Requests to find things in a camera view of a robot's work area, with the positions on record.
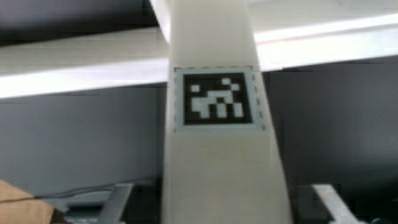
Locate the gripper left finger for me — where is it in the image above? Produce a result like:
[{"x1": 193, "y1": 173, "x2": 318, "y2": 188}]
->
[{"x1": 64, "y1": 184, "x2": 133, "y2": 224}]

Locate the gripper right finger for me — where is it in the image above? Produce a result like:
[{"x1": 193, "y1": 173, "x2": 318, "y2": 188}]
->
[{"x1": 312, "y1": 184, "x2": 362, "y2": 224}]

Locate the white desk top tray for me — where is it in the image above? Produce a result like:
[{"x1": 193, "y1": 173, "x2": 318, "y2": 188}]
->
[{"x1": 0, "y1": 0, "x2": 398, "y2": 99}]

